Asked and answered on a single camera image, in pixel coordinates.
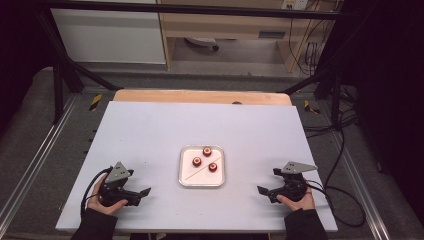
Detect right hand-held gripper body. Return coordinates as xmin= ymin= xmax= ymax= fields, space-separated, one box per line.
xmin=269 ymin=161 xmax=319 ymax=204

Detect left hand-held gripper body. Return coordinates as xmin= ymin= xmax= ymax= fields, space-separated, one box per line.
xmin=98 ymin=161 xmax=142 ymax=208

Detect thin wooden skewer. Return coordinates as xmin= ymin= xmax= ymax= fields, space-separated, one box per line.
xmin=184 ymin=156 xmax=222 ymax=182

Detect white square tray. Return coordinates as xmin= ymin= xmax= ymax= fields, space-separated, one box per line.
xmin=178 ymin=144 xmax=226 ymax=188

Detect person's right hand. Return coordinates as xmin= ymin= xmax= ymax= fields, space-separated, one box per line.
xmin=276 ymin=185 xmax=316 ymax=212

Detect person's left hand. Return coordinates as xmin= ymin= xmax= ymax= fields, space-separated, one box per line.
xmin=87 ymin=173 xmax=129 ymax=216

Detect white cabinet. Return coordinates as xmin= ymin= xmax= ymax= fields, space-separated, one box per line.
xmin=49 ymin=0 xmax=167 ymax=65

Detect black curtain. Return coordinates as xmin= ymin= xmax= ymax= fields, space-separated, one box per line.
xmin=339 ymin=0 xmax=424 ymax=228
xmin=0 ymin=0 xmax=54 ymax=134

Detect white chair base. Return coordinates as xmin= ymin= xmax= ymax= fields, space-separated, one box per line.
xmin=184 ymin=36 xmax=220 ymax=52

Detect light wooden desk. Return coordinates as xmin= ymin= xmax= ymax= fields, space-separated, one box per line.
xmin=156 ymin=0 xmax=344 ymax=74

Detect white power strip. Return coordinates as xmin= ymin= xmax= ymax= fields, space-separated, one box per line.
xmin=281 ymin=0 xmax=310 ymax=11

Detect left hand-held gripper cable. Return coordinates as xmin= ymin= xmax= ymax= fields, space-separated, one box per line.
xmin=80 ymin=167 xmax=113 ymax=215

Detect hand-held gripper cable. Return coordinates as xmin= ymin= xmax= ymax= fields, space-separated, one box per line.
xmin=80 ymin=167 xmax=113 ymax=215
xmin=304 ymin=128 xmax=366 ymax=229

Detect right hand-held gripper cable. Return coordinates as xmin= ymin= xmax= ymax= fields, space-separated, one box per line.
xmin=304 ymin=128 xmax=366 ymax=229

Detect aluminium floor rail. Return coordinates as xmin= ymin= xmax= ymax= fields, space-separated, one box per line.
xmin=328 ymin=129 xmax=392 ymax=240
xmin=0 ymin=94 xmax=80 ymax=228

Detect black floor cables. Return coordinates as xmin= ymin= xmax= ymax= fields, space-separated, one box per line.
xmin=302 ymin=84 xmax=359 ymax=139

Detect bundle of black cables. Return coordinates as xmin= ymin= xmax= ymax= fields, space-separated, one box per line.
xmin=287 ymin=0 xmax=338 ymax=77

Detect black metal frame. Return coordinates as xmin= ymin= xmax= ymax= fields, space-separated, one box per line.
xmin=34 ymin=0 xmax=354 ymax=125

